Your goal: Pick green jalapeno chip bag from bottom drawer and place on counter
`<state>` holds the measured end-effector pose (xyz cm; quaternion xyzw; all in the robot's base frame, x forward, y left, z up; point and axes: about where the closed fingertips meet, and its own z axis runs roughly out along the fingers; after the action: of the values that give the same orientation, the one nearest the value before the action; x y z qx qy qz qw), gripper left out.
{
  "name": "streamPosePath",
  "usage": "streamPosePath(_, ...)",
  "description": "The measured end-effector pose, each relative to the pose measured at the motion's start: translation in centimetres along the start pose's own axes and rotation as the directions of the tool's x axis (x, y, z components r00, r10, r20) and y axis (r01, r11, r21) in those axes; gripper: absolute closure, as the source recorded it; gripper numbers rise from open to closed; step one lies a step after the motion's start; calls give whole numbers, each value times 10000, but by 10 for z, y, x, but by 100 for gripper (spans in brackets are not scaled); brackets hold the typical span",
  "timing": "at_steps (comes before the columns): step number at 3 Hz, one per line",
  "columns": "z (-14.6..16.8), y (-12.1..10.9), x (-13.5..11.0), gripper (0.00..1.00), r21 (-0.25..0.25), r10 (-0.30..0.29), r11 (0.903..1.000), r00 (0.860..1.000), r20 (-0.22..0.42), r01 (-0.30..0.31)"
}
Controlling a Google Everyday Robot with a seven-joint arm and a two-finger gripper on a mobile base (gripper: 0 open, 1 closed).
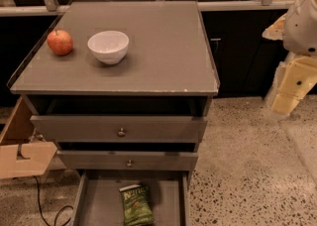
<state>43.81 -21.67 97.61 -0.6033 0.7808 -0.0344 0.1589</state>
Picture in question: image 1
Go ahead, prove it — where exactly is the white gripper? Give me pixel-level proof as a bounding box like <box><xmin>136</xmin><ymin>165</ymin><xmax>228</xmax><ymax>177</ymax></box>
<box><xmin>262</xmin><ymin>0</ymin><xmax>317</xmax><ymax>116</ymax></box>

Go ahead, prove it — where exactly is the green jalapeno chip bag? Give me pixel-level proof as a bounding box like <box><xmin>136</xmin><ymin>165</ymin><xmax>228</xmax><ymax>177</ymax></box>
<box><xmin>119</xmin><ymin>184</ymin><xmax>155</xmax><ymax>226</ymax></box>

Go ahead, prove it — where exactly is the grey drawer cabinet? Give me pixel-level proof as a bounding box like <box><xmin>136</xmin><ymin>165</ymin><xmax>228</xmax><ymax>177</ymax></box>
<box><xmin>8</xmin><ymin>1</ymin><xmax>219</xmax><ymax>226</ymax></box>

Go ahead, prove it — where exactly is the grey middle drawer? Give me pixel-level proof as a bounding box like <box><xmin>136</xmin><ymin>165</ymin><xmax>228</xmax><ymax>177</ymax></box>
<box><xmin>57</xmin><ymin>151</ymin><xmax>198</xmax><ymax>171</ymax></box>

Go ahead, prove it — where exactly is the grey drawer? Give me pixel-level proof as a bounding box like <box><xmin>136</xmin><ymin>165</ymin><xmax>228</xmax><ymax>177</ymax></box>
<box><xmin>31</xmin><ymin>115</ymin><xmax>207</xmax><ymax>143</ymax></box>
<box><xmin>70</xmin><ymin>170</ymin><xmax>190</xmax><ymax>226</ymax></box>
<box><xmin>57</xmin><ymin>151</ymin><xmax>198</xmax><ymax>171</ymax></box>

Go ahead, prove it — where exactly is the grey top drawer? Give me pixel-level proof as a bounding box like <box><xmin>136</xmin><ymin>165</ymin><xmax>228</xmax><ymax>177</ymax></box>
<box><xmin>31</xmin><ymin>115</ymin><xmax>207</xmax><ymax>143</ymax></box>

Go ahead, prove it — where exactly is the grey bottom drawer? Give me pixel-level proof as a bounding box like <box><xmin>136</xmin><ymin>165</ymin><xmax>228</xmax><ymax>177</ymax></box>
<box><xmin>70</xmin><ymin>170</ymin><xmax>190</xmax><ymax>226</ymax></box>

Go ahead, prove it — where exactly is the white ceramic bowl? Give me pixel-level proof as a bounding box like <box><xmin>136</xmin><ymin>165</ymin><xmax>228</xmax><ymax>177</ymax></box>
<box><xmin>87</xmin><ymin>31</ymin><xmax>130</xmax><ymax>64</ymax></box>

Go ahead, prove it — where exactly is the red apple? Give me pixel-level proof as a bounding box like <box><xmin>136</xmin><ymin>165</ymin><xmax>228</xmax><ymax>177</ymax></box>
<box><xmin>47</xmin><ymin>30</ymin><xmax>73</xmax><ymax>56</ymax></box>

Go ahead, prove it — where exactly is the brown cardboard box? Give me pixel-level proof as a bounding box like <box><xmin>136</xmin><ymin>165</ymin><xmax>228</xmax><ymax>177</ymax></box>
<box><xmin>0</xmin><ymin>98</ymin><xmax>56</xmax><ymax>179</ymax></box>

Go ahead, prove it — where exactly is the black cable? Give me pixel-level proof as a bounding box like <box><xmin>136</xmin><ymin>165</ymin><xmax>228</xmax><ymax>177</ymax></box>
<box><xmin>32</xmin><ymin>174</ymin><xmax>74</xmax><ymax>226</ymax></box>

